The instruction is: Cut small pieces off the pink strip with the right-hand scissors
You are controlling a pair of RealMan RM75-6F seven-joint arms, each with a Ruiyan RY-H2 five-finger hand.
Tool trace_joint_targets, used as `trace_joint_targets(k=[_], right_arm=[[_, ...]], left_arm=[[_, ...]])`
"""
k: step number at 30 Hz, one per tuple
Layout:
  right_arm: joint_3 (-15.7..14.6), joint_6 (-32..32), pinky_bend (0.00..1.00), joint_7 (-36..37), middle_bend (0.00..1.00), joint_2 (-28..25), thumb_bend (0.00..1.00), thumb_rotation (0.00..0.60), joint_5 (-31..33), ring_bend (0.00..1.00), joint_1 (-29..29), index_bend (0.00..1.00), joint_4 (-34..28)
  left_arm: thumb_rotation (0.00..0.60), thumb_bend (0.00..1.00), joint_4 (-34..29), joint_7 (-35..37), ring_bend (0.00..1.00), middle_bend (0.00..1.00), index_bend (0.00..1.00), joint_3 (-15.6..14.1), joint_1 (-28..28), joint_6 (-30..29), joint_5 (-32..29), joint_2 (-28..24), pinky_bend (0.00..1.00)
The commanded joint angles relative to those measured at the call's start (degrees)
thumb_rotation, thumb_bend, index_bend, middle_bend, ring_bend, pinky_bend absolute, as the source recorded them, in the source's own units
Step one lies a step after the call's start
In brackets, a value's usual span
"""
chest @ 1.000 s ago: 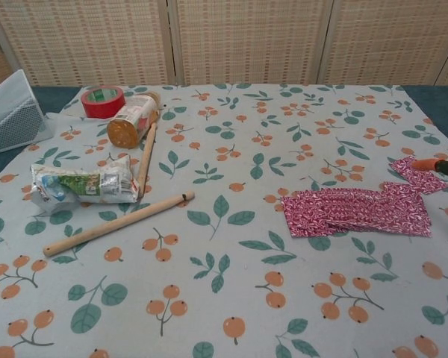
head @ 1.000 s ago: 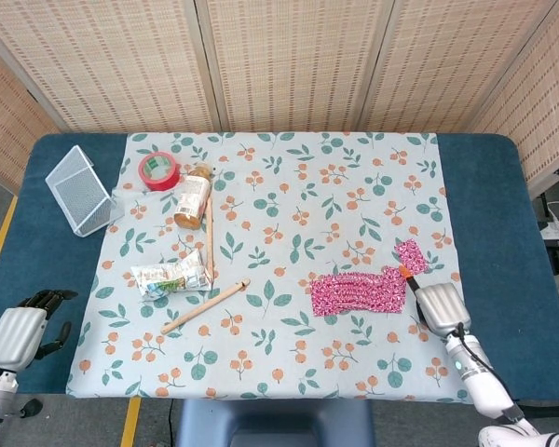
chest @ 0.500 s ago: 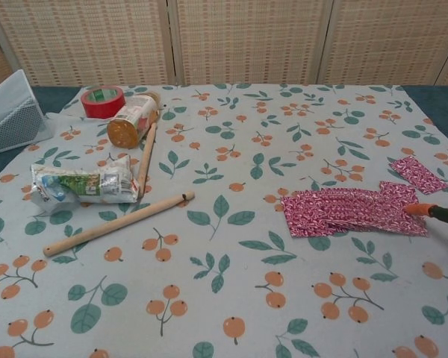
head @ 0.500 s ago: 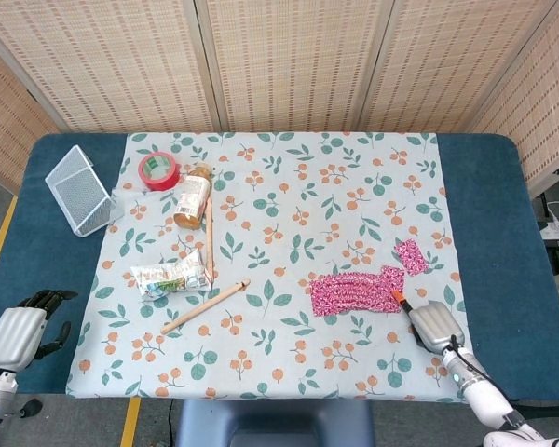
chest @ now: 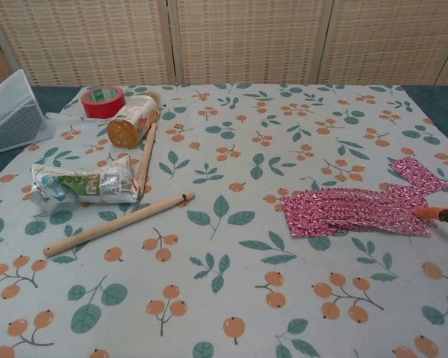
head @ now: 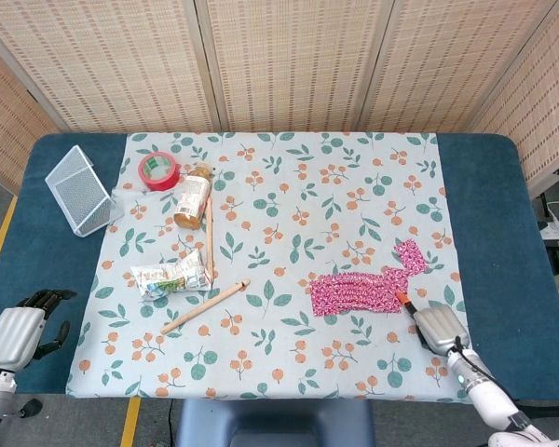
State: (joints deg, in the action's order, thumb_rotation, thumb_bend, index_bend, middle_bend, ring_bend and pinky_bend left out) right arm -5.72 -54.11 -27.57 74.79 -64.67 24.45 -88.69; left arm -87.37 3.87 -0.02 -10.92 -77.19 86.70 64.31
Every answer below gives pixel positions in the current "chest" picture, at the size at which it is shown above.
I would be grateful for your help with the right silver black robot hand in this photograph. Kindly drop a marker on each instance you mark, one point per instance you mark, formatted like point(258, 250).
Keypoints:
point(446, 216)

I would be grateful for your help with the pink knitted cloth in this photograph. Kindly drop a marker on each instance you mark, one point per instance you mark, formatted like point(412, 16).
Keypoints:
point(343, 212)

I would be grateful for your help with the floral leaf berry tablecloth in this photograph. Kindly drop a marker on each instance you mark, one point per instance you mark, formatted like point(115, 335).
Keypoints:
point(224, 238)

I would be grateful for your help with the woven bamboo folding screen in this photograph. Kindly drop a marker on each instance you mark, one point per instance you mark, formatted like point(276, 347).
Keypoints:
point(224, 41)

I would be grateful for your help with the wooden stick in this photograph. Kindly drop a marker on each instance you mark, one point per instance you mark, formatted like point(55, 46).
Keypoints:
point(115, 225)
point(146, 160)

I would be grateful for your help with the orange drink plastic bottle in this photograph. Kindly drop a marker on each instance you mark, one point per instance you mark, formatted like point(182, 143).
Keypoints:
point(132, 121)

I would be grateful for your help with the crumpled white snack bag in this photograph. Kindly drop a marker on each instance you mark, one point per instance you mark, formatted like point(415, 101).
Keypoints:
point(86, 186)

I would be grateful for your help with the red tape roll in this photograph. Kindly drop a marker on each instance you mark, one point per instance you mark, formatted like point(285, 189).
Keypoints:
point(97, 108)

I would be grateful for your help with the white mesh metal holder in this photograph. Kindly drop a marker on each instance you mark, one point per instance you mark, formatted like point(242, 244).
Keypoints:
point(15, 119)

